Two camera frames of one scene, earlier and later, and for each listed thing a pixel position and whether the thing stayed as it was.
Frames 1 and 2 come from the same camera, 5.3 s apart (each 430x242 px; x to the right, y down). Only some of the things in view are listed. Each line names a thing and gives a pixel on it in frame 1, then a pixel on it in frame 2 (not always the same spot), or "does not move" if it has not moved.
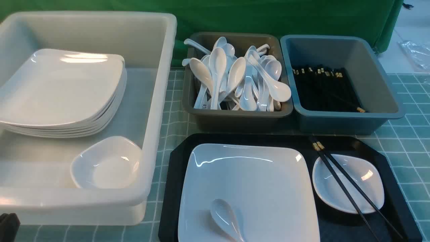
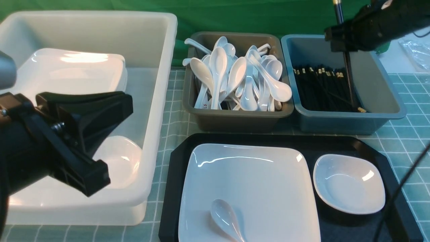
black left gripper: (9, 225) -> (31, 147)
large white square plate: (268, 186) does not move
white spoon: (217, 59) does not move
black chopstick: (317, 149) -> (340, 21)
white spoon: (224, 212) does not move
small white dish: (366, 176) does not move
